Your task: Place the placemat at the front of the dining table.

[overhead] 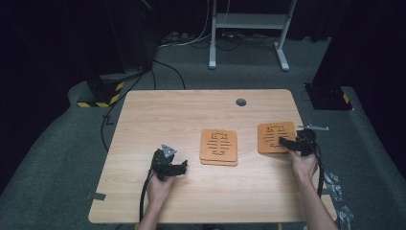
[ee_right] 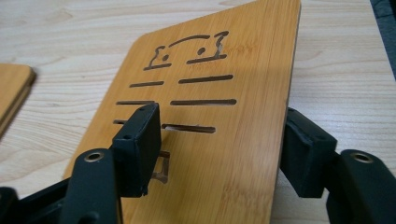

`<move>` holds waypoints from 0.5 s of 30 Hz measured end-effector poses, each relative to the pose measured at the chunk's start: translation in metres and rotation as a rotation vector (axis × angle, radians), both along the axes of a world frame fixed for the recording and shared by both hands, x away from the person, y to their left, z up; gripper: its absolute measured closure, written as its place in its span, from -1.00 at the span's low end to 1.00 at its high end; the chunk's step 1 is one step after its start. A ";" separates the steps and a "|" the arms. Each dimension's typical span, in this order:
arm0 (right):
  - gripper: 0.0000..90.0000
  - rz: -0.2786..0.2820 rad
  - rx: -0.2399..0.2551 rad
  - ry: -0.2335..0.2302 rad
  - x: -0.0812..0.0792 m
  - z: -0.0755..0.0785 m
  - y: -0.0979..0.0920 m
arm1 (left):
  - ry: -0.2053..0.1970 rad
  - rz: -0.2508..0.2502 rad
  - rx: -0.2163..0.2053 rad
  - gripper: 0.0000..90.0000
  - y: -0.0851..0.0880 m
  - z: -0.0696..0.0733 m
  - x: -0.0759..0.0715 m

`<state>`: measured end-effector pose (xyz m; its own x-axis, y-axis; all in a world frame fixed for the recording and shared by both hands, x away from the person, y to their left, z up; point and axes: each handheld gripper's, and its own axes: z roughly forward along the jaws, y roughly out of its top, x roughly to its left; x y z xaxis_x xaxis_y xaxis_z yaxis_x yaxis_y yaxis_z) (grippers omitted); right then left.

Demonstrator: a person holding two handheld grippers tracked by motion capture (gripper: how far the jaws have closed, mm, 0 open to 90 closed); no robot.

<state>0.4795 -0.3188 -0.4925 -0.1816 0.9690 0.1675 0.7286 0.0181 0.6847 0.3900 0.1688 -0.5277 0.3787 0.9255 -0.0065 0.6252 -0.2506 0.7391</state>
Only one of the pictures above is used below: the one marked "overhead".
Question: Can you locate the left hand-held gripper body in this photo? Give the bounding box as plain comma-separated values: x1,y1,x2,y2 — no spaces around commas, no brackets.
151,144,177,182

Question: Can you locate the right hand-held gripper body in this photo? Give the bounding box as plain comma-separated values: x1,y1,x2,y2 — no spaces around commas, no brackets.
296,124,329,157

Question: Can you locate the carved wooden coaster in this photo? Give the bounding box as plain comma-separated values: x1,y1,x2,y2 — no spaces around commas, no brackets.
257,121,297,155
199,128,238,163

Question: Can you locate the person's right hand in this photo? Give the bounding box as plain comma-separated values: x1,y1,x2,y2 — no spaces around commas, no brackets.
288,150,319,183

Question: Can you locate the person's left hand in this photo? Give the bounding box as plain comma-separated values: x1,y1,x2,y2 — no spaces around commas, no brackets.
146,175,175,208

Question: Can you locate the black perforated stand base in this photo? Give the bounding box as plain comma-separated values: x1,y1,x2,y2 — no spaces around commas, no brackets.
304,82,354,112

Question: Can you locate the crumpled silver tape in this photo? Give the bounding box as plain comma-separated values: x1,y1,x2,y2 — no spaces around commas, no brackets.
324,171,344,202
337,204,355,230

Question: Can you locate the yellow black striped stand base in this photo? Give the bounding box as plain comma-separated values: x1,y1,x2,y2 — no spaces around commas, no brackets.
77,80,125,109

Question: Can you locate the dark curtain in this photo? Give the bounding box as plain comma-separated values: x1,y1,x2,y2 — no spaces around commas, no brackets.
0,0,108,193
310,0,406,181

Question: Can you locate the power strip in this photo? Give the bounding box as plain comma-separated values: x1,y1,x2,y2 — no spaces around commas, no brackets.
161,31,193,45

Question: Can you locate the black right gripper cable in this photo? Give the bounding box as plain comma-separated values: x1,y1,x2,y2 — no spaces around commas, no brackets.
313,140,327,198

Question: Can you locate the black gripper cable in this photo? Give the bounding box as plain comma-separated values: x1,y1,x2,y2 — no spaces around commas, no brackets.
313,140,327,198
139,168,155,223

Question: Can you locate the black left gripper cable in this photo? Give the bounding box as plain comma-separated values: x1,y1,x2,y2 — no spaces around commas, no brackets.
139,168,155,223

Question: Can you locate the black floor cable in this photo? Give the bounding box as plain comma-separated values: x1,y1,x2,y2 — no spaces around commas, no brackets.
152,58,187,91
100,71,147,152

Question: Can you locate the white floor cable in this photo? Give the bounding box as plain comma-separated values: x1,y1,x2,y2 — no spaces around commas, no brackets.
157,0,213,50

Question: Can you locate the white metal stand frame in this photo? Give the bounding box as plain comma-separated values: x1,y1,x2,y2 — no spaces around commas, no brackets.
208,0,298,72

